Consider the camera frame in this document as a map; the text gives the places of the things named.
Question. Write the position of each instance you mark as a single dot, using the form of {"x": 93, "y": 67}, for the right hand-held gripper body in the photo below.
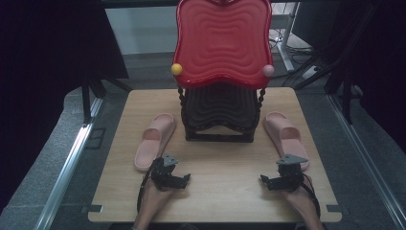
{"x": 289, "y": 175}

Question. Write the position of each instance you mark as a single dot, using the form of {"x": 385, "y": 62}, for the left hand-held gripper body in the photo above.
{"x": 163, "y": 174}

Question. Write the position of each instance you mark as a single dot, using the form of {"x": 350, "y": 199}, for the pink slipper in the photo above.
{"x": 153, "y": 143}
{"x": 284, "y": 134}

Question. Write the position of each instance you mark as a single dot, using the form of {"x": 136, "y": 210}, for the person's left hand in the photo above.
{"x": 153, "y": 198}

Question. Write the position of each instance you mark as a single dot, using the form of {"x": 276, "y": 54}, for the white power strip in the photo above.
{"x": 310, "y": 73}

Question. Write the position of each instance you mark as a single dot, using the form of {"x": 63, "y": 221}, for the black metal stand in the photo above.
{"x": 87, "y": 96}

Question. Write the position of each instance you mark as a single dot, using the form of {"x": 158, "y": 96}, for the white metal stand leg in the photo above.
{"x": 285, "y": 41}

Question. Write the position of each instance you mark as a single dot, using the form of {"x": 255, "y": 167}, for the dark curtain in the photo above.
{"x": 383, "y": 64}
{"x": 48, "y": 48}

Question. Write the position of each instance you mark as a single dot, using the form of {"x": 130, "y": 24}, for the aluminium rail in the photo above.
{"x": 68, "y": 166}
{"x": 367, "y": 159}

